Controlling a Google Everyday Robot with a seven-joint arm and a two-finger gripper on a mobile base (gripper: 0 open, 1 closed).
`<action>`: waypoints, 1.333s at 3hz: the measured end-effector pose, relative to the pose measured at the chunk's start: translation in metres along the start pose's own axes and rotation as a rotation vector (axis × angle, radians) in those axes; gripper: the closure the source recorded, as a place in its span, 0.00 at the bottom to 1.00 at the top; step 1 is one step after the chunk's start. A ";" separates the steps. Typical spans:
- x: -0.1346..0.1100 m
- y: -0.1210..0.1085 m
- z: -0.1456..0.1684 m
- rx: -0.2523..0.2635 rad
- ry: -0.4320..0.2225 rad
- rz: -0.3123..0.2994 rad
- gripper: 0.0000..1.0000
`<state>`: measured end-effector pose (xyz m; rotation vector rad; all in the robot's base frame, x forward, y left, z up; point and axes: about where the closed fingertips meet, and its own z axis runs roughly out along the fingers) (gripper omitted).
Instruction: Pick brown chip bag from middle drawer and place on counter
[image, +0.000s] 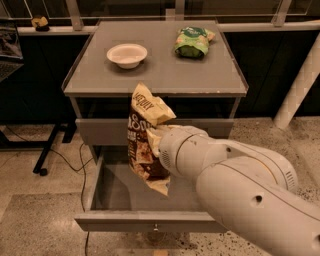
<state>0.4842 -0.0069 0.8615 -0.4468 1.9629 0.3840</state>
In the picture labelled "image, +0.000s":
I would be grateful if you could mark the white paper bowl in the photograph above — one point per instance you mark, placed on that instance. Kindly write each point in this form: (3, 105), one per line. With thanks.
(127, 56)

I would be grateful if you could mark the black desk leg frame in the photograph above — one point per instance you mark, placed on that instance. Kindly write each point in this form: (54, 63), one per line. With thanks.
(43, 145)

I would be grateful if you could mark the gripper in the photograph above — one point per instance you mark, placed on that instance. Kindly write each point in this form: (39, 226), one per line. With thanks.
(169, 149)

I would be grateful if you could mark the small yellow black object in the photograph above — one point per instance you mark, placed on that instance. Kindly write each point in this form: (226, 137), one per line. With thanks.
(40, 23)

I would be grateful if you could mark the grey drawer cabinet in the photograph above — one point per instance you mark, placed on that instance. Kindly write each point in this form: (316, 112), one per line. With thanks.
(99, 89)

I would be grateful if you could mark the open grey middle drawer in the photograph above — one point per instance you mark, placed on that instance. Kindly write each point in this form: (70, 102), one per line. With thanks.
(121, 202)

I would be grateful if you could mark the green chip bag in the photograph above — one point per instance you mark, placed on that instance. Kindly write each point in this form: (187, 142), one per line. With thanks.
(193, 42)

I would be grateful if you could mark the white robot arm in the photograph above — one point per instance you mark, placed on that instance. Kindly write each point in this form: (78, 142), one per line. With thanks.
(247, 189)

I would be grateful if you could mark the closed grey top drawer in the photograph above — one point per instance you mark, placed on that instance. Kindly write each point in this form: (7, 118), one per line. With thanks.
(113, 132)

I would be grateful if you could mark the brown chip bag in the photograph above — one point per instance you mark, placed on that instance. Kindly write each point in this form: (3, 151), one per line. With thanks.
(147, 111)

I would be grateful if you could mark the dark laptop on desk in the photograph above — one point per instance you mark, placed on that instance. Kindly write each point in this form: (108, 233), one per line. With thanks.
(11, 56)

